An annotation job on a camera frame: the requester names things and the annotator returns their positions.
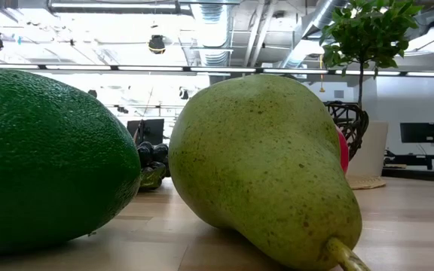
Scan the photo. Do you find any small green potted tree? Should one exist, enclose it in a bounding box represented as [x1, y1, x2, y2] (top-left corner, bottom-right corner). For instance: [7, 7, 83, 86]
[320, 0, 423, 110]

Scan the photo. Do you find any long ceiling light strip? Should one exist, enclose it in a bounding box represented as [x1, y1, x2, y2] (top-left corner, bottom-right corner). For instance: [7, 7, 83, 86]
[0, 62, 434, 78]

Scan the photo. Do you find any black monitor on arm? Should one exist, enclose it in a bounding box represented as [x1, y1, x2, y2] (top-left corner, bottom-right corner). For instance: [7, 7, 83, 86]
[399, 122, 434, 145]

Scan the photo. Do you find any large green speckled pear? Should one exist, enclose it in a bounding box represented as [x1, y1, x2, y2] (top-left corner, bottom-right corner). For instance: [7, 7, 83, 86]
[167, 73, 371, 271]

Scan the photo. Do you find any black grape bunch with leaf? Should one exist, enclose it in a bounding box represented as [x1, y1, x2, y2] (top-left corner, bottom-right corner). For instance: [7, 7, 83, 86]
[136, 141, 171, 190]

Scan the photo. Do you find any black table frame rail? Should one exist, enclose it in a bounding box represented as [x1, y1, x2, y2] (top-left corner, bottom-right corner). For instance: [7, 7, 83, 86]
[381, 167, 434, 184]

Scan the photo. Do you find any round beige woven placemat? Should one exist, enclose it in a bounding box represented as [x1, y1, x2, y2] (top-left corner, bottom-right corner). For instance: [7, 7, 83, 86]
[345, 175, 387, 190]

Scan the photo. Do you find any silver ribbed ventilation duct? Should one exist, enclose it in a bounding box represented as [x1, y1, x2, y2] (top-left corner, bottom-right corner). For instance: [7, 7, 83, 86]
[188, 2, 240, 86]

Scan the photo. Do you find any red pomegranate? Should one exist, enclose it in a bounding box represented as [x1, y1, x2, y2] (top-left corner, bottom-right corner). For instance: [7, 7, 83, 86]
[336, 126, 350, 175]

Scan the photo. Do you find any dark brown woven basket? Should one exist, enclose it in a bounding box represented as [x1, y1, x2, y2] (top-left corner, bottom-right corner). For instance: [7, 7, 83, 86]
[325, 100, 370, 162]

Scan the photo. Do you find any large dark green avocado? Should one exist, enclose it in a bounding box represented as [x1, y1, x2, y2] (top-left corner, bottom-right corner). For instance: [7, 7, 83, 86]
[0, 66, 142, 257]

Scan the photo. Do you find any white plant pot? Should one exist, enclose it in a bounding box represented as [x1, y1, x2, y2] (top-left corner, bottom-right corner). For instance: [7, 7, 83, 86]
[347, 120, 390, 178]

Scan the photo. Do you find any diagonal silver smooth duct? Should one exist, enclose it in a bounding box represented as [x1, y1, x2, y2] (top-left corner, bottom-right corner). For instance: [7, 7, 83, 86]
[279, 0, 350, 69]

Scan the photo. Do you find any yellow hanging cord pendant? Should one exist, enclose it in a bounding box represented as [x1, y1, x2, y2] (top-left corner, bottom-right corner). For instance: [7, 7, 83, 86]
[318, 54, 326, 93]

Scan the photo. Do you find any black monitor on desk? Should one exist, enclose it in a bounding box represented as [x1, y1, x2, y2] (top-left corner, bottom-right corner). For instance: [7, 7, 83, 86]
[126, 118, 165, 147]

